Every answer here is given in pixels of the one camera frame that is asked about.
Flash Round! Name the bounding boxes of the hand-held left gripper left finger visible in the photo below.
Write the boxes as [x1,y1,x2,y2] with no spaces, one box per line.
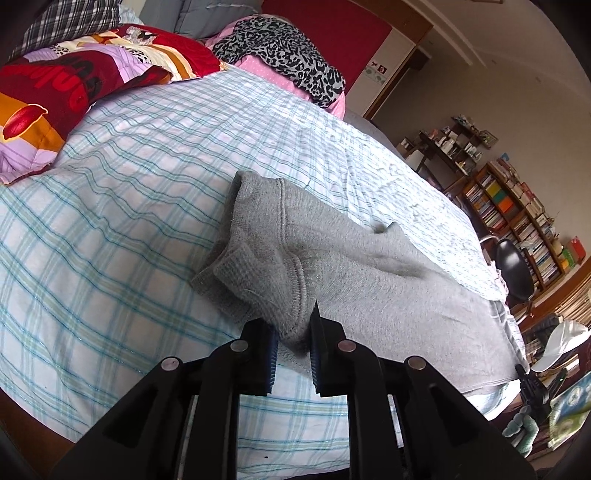
[48,318,280,480]

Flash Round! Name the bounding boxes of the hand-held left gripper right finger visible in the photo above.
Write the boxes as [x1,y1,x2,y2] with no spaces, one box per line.
[308,302,539,480]

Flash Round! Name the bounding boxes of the grey pants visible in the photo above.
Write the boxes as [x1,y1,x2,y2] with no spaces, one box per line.
[190,170,527,397]

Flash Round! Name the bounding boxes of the green printed bag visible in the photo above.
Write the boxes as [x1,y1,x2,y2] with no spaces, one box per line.
[547,371,591,450]

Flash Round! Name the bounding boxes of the teal plush toy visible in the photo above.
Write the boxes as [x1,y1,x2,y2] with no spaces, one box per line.
[501,411,541,457]

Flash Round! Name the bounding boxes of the white cap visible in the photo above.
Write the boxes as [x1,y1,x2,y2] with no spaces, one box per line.
[531,318,591,372]

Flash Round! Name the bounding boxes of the dark cloth pile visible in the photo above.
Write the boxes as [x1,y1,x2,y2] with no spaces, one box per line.
[519,314,561,356]

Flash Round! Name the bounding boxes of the wooden slatted rack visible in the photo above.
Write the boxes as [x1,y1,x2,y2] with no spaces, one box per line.
[549,268,591,324]

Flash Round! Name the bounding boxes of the black office chair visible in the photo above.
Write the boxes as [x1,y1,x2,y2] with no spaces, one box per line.
[480,237,536,315]

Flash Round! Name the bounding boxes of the wooden bookshelf with books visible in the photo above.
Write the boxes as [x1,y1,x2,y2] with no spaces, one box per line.
[457,159,587,291]

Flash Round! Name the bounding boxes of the bed with plaid sheet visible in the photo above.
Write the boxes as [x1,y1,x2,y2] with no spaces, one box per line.
[0,62,527,476]

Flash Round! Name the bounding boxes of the pink pillow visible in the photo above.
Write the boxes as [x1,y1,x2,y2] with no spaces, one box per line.
[205,25,347,118]

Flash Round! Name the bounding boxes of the leopard print cloth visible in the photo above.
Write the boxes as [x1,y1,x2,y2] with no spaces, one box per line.
[211,16,346,108]

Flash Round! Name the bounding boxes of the red headboard panel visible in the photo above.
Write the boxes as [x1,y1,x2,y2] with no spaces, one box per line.
[261,0,393,97]

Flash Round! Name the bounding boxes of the grey pillow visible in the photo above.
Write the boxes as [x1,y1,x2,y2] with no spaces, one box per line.
[139,0,264,40]

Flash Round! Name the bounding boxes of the dark plaid cloth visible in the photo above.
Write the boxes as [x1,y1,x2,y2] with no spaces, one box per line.
[7,0,122,61]

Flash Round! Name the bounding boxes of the cluttered wall shelf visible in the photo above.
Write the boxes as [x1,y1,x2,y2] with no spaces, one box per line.
[397,115,499,176]

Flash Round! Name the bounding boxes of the wooden door frame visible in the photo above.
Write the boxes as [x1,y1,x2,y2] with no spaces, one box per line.
[362,23,435,121]

